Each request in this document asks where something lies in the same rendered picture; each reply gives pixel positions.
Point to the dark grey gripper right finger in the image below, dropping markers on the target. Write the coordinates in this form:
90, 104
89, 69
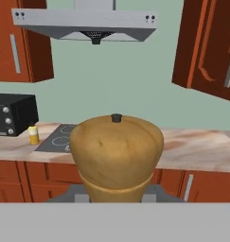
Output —
157, 194

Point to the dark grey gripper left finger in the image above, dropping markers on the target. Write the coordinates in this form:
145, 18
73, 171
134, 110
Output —
70, 194

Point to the wooden condiment grinder black knob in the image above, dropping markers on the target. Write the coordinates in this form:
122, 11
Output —
116, 154

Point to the red-brown base cabinet drawer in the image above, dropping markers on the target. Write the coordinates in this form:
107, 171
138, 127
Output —
170, 182
6, 181
53, 179

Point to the red-brown base cabinet door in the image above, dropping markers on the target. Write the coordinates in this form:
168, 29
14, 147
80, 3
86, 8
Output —
214, 187

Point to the dark grey hob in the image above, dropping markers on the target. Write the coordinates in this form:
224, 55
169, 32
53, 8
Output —
56, 140

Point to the yellow condiment bottle black cap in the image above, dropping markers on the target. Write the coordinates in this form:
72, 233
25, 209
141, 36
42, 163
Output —
33, 134

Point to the black toaster oven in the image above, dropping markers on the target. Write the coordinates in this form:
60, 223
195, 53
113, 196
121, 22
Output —
12, 115

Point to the grey steel range hood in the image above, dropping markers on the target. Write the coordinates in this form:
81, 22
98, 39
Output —
88, 23

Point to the red-brown wall cabinet door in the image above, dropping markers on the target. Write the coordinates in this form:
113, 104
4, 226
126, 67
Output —
211, 47
12, 41

